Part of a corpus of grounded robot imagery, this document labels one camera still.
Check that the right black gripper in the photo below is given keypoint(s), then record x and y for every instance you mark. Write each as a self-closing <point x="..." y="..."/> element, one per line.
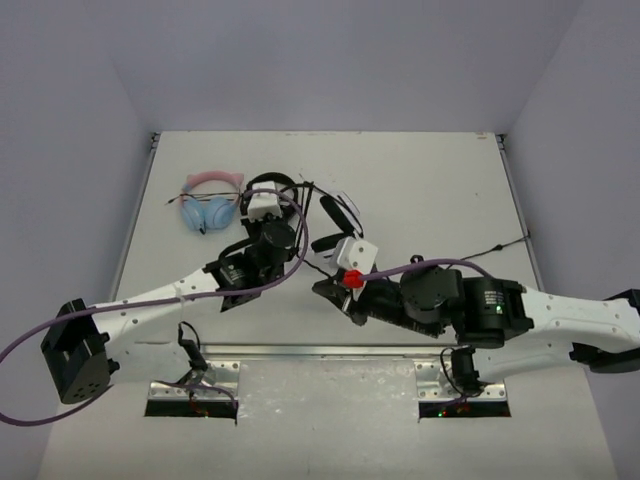
<point x="332" y="290"/>

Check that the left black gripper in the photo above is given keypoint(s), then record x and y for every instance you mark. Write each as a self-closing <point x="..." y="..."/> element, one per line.
<point x="255" y="226"/>

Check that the white black headphones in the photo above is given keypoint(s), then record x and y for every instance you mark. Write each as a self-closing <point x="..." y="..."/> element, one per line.
<point x="344" y="214"/>

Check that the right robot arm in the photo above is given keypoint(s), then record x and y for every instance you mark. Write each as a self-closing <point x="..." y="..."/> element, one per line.
<point x="501" y="327"/>

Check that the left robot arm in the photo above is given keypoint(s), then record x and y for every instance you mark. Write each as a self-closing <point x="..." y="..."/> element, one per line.
<point x="88" y="345"/>

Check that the pink blue cat headphones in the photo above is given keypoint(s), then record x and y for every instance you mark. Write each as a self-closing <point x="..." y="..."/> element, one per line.
<point x="216" y="213"/>

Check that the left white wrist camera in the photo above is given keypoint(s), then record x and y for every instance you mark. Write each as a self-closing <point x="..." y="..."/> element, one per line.
<point x="263" y="203"/>

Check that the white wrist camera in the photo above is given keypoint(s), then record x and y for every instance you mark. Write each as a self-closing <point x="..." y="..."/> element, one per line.
<point x="263" y="203"/>
<point x="356" y="257"/>

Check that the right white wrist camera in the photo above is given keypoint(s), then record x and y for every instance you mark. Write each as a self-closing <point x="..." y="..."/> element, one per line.
<point x="356" y="257"/>

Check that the metal rail strip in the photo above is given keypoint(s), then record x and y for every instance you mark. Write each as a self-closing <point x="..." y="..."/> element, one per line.
<point x="156" y="351"/>

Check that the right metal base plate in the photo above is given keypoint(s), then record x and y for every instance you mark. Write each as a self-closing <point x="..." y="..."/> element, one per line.
<point x="432" y="385"/>

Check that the metal base plate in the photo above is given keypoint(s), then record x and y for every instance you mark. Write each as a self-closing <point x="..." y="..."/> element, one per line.
<point x="432" y="385"/>
<point x="219" y="382"/>

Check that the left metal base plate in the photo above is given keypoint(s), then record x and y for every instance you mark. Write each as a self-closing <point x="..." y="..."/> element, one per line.
<point x="219" y="382"/>

